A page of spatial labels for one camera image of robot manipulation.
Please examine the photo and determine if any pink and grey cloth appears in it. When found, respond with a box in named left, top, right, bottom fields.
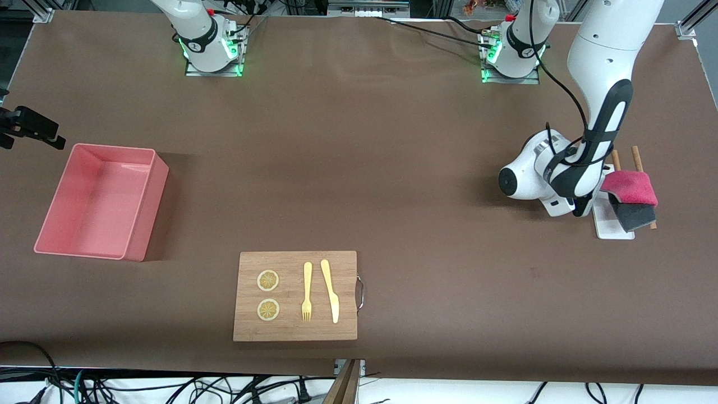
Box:
left=600, top=171, right=659, bottom=233

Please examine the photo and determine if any pink plastic bin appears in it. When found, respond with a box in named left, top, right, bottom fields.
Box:
left=34, top=143, right=169, bottom=262

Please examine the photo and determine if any yellow plastic fork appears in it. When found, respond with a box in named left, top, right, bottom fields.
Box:
left=301, top=262, right=313, bottom=322

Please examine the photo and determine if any wooden cutting board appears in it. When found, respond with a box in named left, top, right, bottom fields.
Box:
left=233, top=251, right=358, bottom=342

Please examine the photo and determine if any yellow plastic knife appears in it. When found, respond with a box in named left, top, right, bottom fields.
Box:
left=320, top=259, right=340, bottom=324

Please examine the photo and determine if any grey metal device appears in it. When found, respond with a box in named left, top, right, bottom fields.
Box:
left=328, top=0, right=410, bottom=17

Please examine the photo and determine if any brown wooden plank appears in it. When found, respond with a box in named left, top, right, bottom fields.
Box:
left=323, top=359, right=361, bottom=404

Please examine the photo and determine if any white rectangular tray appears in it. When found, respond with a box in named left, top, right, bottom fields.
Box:
left=592, top=163, right=636, bottom=240

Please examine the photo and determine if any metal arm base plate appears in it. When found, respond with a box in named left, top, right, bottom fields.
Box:
left=185, top=55, right=245, bottom=77
left=481, top=66, right=540, bottom=85

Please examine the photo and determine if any thick black floor cable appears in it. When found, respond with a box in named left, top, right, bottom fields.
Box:
left=0, top=340, right=62, bottom=394

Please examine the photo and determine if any small metal bracket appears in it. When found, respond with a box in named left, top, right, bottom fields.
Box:
left=333, top=359, right=366, bottom=378

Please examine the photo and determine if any long black table cable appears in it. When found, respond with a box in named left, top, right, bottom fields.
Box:
left=373, top=16, right=495, bottom=50

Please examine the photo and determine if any short black table cable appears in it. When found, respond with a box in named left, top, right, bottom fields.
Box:
left=446, top=16, right=495, bottom=33

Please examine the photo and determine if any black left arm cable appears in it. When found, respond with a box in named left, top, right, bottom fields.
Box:
left=529, top=0, right=613, bottom=170

